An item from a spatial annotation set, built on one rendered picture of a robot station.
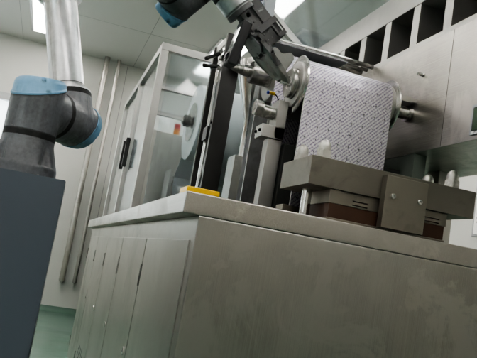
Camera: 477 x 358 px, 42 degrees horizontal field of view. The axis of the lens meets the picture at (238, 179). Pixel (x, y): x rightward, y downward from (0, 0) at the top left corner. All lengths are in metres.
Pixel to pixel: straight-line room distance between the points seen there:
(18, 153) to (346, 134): 0.76
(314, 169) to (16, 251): 0.64
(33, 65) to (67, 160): 1.09
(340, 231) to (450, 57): 0.60
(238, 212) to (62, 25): 0.76
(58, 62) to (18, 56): 5.55
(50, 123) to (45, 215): 0.22
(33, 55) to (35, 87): 5.73
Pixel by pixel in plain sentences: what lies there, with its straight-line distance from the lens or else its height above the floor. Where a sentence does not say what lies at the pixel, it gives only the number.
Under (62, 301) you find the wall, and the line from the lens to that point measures 6.95.
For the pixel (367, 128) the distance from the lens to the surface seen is 1.56.
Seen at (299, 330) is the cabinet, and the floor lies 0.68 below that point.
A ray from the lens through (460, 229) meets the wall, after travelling 5.36.
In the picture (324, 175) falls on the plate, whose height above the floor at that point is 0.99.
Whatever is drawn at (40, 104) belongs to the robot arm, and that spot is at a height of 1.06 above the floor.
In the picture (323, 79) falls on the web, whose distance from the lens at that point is 1.53.
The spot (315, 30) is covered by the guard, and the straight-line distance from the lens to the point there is 2.44.
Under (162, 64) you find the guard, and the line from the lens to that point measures 2.50.
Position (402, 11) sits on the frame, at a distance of 1.93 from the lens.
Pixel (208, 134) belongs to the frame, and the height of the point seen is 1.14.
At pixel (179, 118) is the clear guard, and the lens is 2.47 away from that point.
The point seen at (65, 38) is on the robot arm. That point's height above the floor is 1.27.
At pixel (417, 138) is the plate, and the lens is 1.65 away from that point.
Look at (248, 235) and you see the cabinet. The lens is 1.15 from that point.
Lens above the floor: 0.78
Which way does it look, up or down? 8 degrees up
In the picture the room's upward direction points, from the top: 10 degrees clockwise
